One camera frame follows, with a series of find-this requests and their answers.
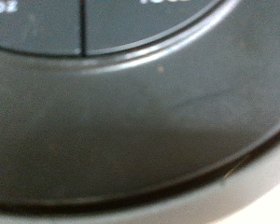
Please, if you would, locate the black Keurig coffee machine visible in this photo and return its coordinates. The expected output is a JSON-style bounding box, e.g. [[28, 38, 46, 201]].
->
[[0, 0, 280, 224]]

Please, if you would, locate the silver Keurig lid handle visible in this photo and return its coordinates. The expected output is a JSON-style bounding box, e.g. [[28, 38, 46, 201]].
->
[[0, 130, 280, 224]]

